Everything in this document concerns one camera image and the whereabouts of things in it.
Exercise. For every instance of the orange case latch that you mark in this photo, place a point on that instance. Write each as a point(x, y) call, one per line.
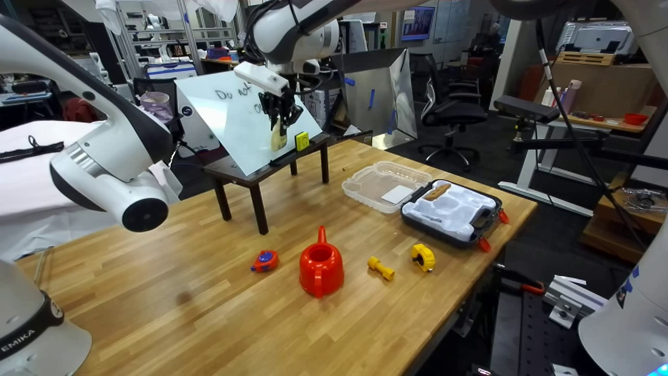
point(484, 244)
point(502, 217)

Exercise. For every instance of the red bowl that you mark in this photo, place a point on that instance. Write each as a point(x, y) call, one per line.
point(634, 118)

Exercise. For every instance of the black low stand table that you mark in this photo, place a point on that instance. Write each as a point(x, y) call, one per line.
point(241, 179)

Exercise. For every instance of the whiteboard with handwriting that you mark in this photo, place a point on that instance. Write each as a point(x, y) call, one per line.
point(221, 118)

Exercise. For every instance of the pink bottle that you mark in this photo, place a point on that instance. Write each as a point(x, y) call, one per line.
point(570, 97)

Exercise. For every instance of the idle white robot arm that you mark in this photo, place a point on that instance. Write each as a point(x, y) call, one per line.
point(105, 159)

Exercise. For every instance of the yellow tape measure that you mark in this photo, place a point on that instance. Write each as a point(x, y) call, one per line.
point(422, 259)

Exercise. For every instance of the grey white printer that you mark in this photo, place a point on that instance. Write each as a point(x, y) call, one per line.
point(590, 40)

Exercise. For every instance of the brown cardboard desk board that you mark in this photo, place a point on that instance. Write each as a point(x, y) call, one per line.
point(611, 87)

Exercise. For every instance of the black padded bench top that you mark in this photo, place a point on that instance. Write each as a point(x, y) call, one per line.
point(524, 108)

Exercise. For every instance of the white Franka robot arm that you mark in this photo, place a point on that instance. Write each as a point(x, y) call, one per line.
point(292, 32)

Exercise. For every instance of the yellow toy dumbbell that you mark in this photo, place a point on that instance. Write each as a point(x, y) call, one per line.
point(380, 267)

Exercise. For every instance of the black office chair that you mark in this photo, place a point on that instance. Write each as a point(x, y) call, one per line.
point(456, 115)

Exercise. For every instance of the brown wooden piece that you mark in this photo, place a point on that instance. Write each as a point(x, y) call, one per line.
point(436, 190)

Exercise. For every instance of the blue red toy disc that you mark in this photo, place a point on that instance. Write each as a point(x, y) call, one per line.
point(266, 262)

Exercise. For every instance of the small yellow block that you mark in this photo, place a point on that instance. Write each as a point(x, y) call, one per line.
point(301, 142)

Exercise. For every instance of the clear plastic container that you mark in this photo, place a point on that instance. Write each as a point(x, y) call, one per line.
point(371, 183)

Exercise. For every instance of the small white bottle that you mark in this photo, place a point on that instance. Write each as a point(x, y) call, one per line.
point(547, 97)

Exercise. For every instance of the black optical breadboard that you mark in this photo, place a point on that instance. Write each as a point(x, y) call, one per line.
point(528, 341)

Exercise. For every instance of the white metal frame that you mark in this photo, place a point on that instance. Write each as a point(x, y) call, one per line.
point(532, 159)

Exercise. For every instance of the black case white insert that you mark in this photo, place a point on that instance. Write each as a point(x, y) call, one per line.
point(451, 211)

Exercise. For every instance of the small cream plastic bottle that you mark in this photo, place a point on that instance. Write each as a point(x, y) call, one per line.
point(279, 142)

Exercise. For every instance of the wooden crate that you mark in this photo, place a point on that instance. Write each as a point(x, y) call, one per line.
point(626, 223)

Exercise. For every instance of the white paper card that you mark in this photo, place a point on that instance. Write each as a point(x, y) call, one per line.
point(397, 195)

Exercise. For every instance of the aluminium bracket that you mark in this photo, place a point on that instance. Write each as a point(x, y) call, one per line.
point(575, 299)

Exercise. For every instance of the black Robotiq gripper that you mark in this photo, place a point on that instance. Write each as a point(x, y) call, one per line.
point(279, 102)

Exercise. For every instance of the red watering can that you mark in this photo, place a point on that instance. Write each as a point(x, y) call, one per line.
point(322, 272)

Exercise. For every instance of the white cloth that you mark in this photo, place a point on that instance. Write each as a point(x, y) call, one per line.
point(33, 201)

